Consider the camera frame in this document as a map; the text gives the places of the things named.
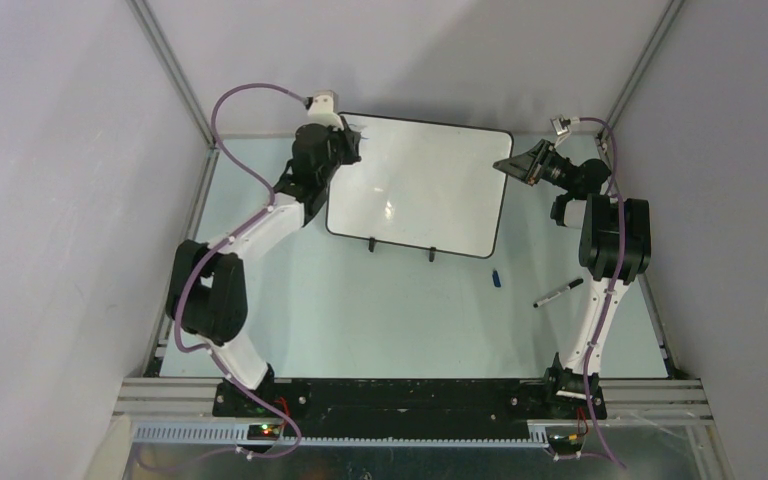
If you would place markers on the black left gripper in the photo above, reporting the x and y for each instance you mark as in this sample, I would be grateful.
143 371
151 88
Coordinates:
351 141

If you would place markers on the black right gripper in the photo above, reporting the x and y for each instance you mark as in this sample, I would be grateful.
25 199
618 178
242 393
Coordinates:
519 166

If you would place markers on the white whiteboard black frame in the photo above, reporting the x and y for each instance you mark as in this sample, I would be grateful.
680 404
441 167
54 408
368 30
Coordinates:
423 185

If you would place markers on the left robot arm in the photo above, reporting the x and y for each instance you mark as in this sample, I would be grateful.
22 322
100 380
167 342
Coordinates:
207 295

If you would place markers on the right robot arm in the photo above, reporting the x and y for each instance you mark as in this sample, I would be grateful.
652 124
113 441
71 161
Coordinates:
614 249

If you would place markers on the black marker pen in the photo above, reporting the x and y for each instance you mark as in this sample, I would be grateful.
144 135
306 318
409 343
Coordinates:
552 295

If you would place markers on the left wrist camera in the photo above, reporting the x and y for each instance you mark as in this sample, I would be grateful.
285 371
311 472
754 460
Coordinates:
322 110

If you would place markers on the wire whiteboard stand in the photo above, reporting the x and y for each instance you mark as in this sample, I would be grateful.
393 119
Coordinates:
430 253

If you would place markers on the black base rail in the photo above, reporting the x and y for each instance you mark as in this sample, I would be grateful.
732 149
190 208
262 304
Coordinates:
417 408

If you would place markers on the grey cable duct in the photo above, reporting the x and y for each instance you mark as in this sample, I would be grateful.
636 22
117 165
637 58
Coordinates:
243 434

